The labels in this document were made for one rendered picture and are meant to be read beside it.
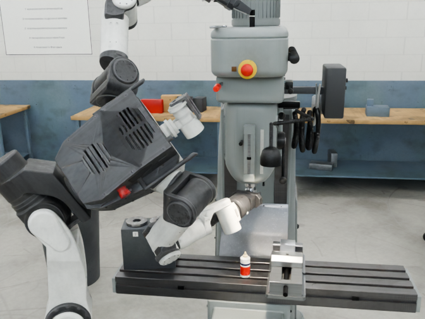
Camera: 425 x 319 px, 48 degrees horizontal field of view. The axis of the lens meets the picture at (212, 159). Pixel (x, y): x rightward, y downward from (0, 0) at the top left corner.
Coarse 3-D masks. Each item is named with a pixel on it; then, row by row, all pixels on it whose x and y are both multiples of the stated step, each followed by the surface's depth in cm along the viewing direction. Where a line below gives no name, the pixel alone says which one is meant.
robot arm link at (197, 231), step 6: (198, 222) 166; (192, 228) 164; (198, 228) 164; (204, 228) 165; (186, 234) 162; (192, 234) 163; (198, 234) 164; (204, 234) 166; (180, 240) 161; (186, 240) 162; (192, 240) 164; (180, 246) 162; (186, 246) 164
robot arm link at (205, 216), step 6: (228, 198) 171; (210, 204) 172; (216, 204) 167; (222, 204) 167; (228, 204) 168; (204, 210) 167; (210, 210) 166; (216, 210) 167; (204, 216) 166; (210, 216) 166; (204, 222) 165; (210, 228) 166
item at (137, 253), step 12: (156, 216) 206; (132, 228) 197; (144, 228) 197; (132, 240) 198; (144, 240) 198; (132, 252) 200; (144, 252) 200; (132, 264) 201; (144, 264) 202; (156, 264) 202; (168, 264) 202
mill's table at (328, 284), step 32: (192, 256) 213; (224, 256) 212; (128, 288) 198; (160, 288) 196; (192, 288) 195; (224, 288) 191; (256, 288) 189; (320, 288) 186; (352, 288) 186; (384, 288) 185; (416, 288) 187
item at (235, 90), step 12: (228, 84) 167; (240, 84) 167; (252, 84) 166; (264, 84) 166; (276, 84) 165; (216, 96) 170; (228, 96) 169; (240, 96) 168; (252, 96) 167; (264, 96) 167; (276, 96) 166
